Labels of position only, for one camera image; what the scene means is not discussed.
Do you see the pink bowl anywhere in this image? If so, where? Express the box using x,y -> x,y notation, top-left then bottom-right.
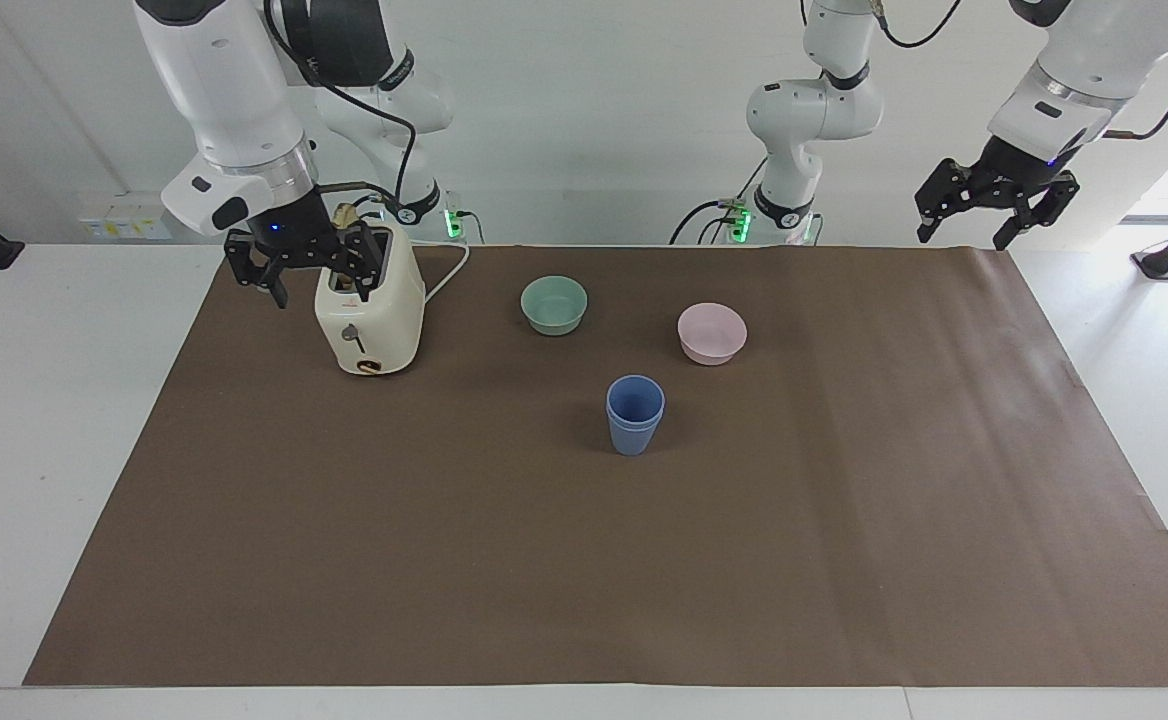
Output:
676,302 -> 749,367

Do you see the green bowl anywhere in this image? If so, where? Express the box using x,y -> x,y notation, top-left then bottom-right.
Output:
520,275 -> 590,338

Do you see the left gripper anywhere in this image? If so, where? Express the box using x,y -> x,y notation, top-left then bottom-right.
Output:
913,134 -> 1082,252

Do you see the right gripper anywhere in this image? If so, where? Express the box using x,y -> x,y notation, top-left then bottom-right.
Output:
223,188 -> 393,310

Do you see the white toaster cable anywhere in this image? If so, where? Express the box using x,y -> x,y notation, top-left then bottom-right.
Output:
410,238 -> 472,307

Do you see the white wall socket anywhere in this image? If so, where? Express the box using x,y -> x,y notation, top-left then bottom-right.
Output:
78,204 -> 174,242

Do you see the blue cup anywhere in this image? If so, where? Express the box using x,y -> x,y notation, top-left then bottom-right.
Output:
605,374 -> 667,431
607,408 -> 664,458

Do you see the cream toaster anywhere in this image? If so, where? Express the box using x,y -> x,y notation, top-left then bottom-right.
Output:
313,204 -> 428,378

